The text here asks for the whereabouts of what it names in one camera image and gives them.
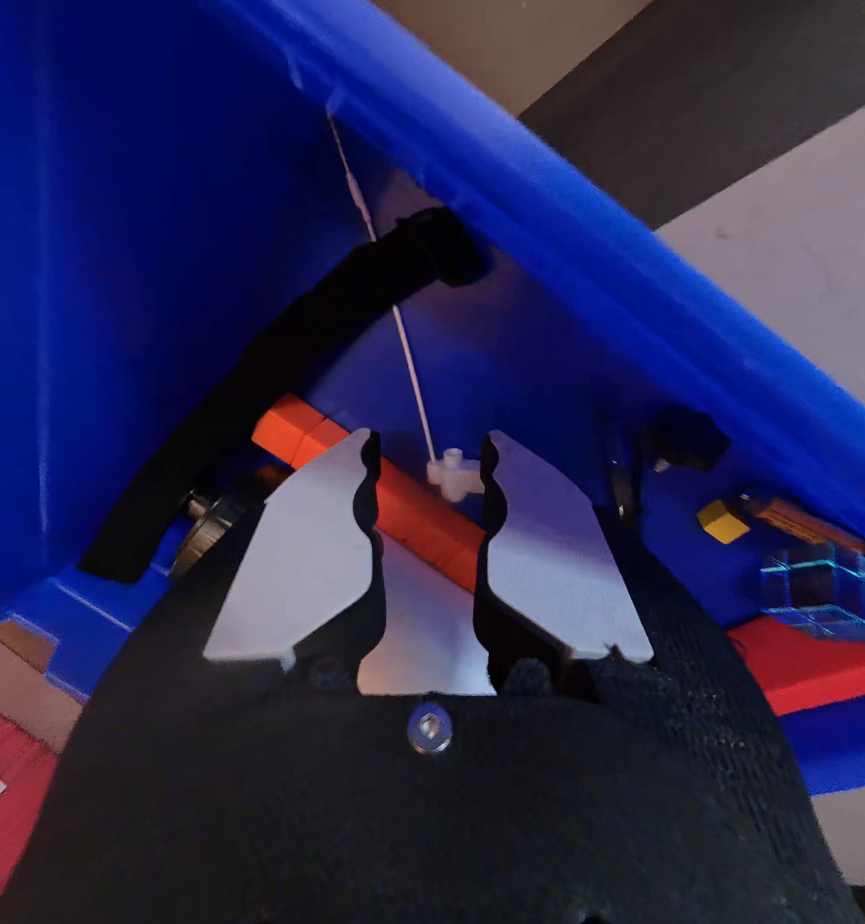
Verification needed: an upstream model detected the small yellow cube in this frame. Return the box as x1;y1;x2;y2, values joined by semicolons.
696;500;752;545

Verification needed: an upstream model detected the black cord loop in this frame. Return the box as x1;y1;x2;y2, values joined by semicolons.
78;208;492;584

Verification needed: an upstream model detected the clear acrylic cube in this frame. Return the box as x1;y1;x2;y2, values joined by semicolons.
761;541;865;641

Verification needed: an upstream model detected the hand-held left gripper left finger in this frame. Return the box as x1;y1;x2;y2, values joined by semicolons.
203;428;388;668

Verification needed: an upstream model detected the metal disc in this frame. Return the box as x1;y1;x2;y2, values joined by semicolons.
168;489;253;580

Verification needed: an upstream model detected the orange stick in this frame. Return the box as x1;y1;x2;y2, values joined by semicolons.
252;393;487;593

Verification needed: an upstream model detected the red plastic strip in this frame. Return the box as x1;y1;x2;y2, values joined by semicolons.
727;619;865;717

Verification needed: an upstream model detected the blue plastic bin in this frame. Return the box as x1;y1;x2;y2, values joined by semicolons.
0;0;865;798

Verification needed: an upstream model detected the brown wooden stick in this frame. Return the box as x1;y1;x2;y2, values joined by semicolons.
739;494;865;557

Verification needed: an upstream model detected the white cable with plug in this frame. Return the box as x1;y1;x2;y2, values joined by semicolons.
325;112;487;504

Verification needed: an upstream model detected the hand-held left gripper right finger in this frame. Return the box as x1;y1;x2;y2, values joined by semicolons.
473;431;656;665

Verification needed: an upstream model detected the red plastic bin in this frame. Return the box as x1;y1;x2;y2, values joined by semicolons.
0;693;59;912

